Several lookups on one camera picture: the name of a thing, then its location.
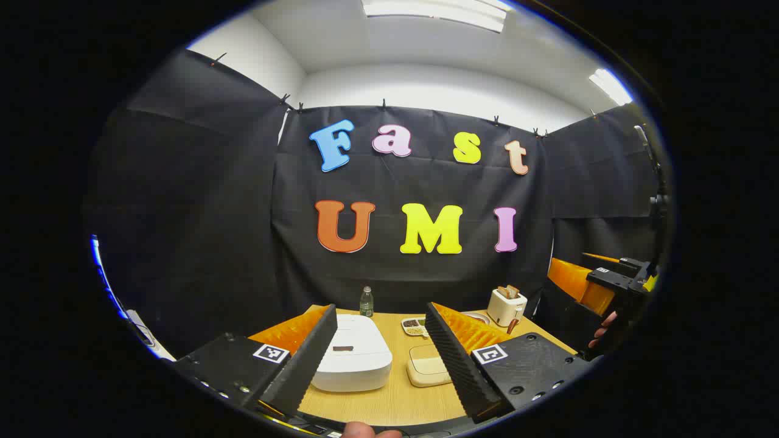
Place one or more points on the beige rice container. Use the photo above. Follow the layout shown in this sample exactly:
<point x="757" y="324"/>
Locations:
<point x="426" y="368"/>

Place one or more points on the white divided grain dish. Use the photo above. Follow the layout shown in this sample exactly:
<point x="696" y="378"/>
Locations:
<point x="415" y="327"/>

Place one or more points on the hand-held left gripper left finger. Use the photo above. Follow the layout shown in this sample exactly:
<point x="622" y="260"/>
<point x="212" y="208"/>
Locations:
<point x="304" y="359"/>

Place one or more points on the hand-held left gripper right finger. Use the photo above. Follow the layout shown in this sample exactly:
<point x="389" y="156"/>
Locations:
<point x="456" y="365"/>

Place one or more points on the white toaster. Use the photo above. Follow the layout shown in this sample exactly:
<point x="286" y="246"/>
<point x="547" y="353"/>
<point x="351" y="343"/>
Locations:
<point x="504" y="310"/>

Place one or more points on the white round plate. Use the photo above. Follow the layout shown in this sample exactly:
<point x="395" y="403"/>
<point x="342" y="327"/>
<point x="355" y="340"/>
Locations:
<point x="479" y="316"/>

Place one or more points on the long ceiling light panel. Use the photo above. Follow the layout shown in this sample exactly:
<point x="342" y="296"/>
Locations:
<point x="432" y="11"/>

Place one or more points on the white side desk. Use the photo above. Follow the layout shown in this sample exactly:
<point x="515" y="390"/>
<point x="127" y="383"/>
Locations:
<point x="152" y="347"/>

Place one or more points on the white rice cooker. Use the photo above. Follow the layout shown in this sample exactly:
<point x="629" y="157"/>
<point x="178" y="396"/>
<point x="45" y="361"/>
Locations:
<point x="359" y="359"/>

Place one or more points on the small ceiling light panel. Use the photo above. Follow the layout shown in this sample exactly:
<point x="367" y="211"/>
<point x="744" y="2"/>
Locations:
<point x="610" y="86"/>

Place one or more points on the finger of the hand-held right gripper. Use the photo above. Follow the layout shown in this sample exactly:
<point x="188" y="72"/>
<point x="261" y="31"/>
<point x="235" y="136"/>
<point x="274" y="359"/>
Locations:
<point x="575" y="283"/>
<point x="633" y="266"/>

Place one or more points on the clear plastic water bottle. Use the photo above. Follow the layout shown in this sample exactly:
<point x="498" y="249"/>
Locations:
<point x="366" y="302"/>

